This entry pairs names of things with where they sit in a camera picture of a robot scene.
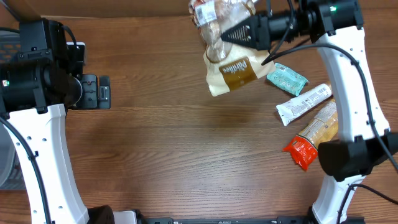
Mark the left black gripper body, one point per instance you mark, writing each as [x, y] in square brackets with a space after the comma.
[89, 96]

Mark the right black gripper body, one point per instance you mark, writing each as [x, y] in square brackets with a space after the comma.
[274, 31]

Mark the beige brown bread bag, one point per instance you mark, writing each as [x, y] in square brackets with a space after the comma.
[229, 66]

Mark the teal snack packet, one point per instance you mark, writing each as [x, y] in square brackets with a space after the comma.
[287, 79]

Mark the white tube gold cap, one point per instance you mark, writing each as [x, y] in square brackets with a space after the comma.
[299, 105]

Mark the orange spaghetti packet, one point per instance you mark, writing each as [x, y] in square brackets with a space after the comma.
[303, 148]

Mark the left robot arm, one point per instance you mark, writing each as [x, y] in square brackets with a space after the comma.
[38, 87]

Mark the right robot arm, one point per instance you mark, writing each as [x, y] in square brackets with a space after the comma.
[365, 138]

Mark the grey plastic mesh basket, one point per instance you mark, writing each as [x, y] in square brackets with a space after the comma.
[11, 174]

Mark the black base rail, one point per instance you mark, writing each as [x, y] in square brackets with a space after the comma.
[119, 219]

